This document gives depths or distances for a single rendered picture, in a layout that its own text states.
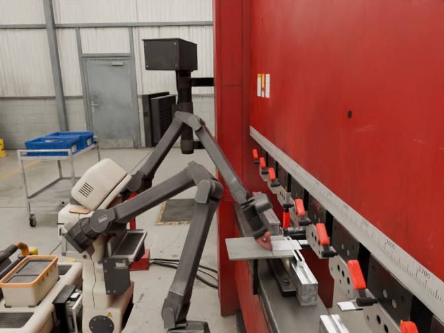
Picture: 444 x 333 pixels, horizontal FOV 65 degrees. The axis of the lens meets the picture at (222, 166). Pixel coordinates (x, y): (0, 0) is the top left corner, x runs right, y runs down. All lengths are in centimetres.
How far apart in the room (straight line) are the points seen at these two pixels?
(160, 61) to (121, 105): 644
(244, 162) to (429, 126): 175
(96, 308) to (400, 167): 128
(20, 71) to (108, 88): 210
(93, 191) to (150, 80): 731
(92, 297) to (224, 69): 144
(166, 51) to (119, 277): 146
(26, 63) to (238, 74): 780
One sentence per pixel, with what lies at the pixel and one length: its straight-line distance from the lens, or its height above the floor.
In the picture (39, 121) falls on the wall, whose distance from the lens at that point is 962.
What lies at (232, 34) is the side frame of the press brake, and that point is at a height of 195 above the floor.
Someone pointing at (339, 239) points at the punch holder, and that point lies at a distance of 98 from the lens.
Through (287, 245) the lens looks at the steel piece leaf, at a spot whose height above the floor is 100.
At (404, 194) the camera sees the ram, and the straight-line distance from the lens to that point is 70.
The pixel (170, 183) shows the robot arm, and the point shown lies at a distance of 112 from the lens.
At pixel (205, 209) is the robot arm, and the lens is 106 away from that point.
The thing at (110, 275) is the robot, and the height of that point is 97.
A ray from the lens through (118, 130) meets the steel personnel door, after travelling 888.
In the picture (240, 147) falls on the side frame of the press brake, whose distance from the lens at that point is 227.
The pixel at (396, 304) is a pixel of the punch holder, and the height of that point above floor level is 129.
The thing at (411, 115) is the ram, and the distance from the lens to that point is 68.
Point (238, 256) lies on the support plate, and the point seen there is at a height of 100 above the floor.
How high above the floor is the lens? 171
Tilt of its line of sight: 15 degrees down
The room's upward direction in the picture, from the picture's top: 1 degrees counter-clockwise
